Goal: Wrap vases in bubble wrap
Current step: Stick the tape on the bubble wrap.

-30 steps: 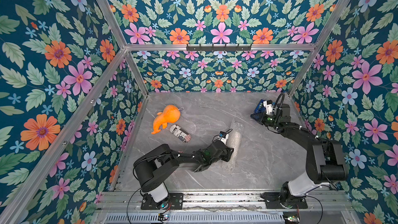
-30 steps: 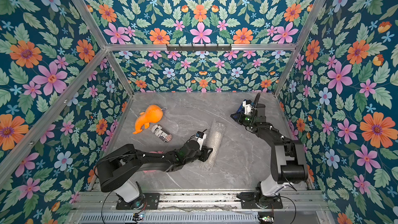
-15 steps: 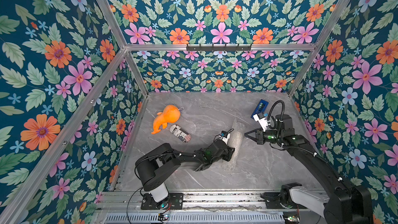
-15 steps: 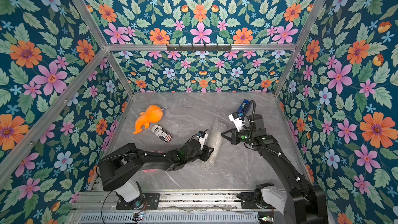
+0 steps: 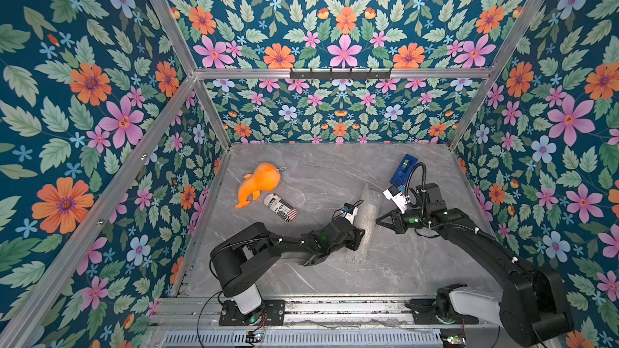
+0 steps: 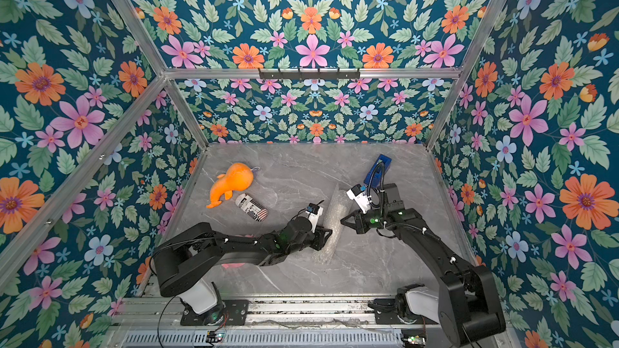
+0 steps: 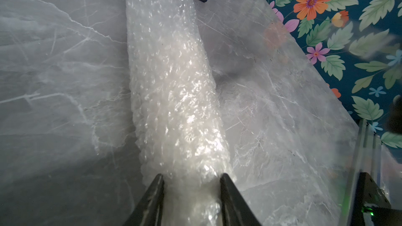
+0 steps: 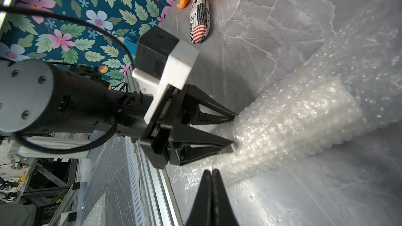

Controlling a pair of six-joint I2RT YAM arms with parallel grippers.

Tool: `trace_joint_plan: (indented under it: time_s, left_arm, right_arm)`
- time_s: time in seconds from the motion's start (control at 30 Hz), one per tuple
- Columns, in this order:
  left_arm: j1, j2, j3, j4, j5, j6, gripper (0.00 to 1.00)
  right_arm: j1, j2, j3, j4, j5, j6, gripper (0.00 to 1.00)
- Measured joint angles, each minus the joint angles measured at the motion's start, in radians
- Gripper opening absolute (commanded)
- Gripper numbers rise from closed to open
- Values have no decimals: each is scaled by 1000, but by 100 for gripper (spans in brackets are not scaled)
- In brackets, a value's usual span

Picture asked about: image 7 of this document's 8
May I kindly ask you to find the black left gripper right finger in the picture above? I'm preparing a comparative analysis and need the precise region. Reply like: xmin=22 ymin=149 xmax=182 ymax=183
xmin=220 ymin=173 xmax=262 ymax=226

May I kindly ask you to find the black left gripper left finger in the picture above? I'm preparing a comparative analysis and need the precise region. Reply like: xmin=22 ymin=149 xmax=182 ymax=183
xmin=123 ymin=174 xmax=164 ymax=226

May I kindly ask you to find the clear bubble wrap sheet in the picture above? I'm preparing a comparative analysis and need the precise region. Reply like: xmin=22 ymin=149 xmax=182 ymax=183
xmin=126 ymin=0 xmax=232 ymax=226

